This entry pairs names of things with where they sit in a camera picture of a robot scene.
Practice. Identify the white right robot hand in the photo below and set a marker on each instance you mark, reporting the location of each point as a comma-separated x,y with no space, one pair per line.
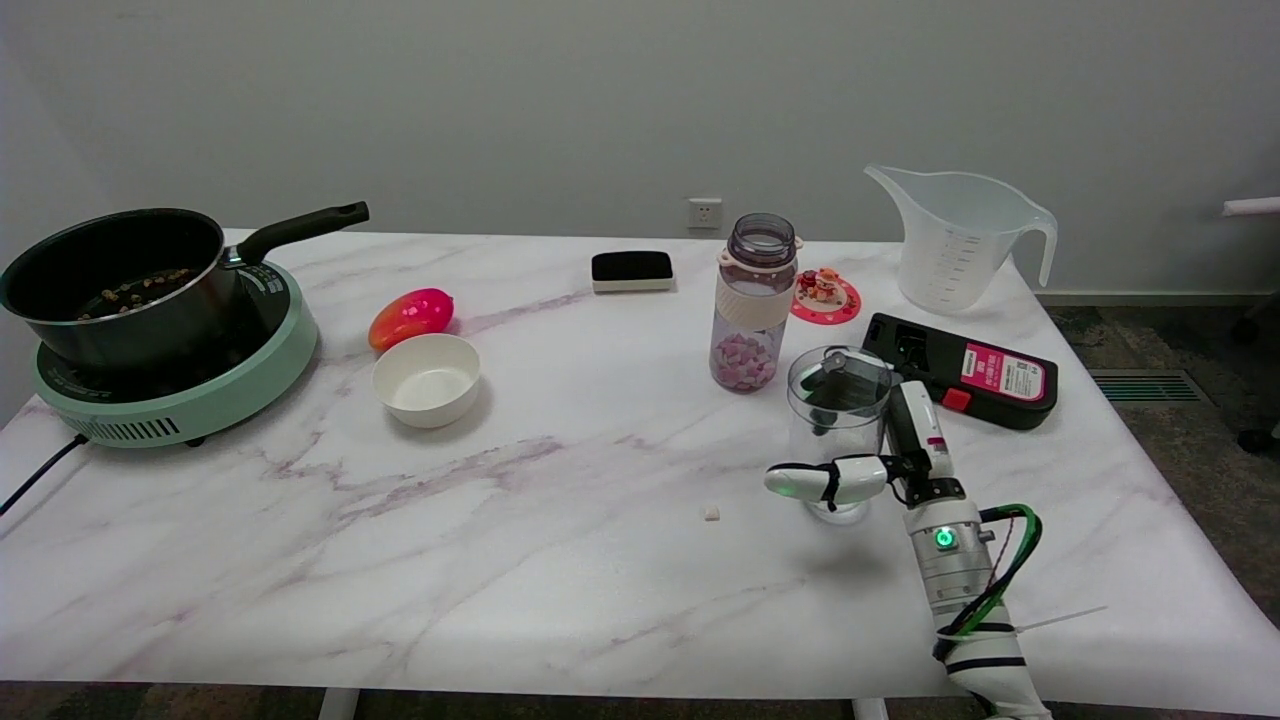
920,440

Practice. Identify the small clear measuring cup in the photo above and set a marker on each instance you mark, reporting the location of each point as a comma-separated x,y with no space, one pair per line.
838,400

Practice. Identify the large translucent measuring jug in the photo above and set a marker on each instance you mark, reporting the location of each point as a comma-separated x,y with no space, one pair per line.
950,250

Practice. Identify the black box with pink label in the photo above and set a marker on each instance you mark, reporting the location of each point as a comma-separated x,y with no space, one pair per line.
960,365

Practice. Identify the pink round coaster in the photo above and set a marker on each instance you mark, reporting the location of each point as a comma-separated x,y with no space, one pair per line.
835,308

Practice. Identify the small toy figurine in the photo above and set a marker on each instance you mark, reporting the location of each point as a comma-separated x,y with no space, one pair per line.
822,285

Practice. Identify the clear bottle with candy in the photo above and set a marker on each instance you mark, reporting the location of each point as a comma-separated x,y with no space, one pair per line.
752,310

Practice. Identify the short white zip tie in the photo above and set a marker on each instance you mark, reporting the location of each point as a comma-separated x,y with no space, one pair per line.
1060,618

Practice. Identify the floor vent grille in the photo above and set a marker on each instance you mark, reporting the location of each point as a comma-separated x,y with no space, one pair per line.
1145,386

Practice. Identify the white table leg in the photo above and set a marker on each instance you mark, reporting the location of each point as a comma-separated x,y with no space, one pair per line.
338,704
870,711

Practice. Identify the black and white eraser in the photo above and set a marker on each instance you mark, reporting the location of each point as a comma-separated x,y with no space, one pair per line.
632,268

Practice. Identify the white round bowl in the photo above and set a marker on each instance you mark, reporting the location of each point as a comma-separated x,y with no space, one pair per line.
427,380

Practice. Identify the red orange toy mango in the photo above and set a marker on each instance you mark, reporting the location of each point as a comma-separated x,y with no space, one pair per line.
410,315

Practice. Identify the mint green induction cooker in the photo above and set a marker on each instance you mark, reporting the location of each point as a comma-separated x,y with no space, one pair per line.
200,400

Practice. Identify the white wall socket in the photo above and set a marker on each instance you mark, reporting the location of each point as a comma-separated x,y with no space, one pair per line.
704,212

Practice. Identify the white rod at wall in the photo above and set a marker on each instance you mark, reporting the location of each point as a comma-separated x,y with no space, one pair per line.
1255,206

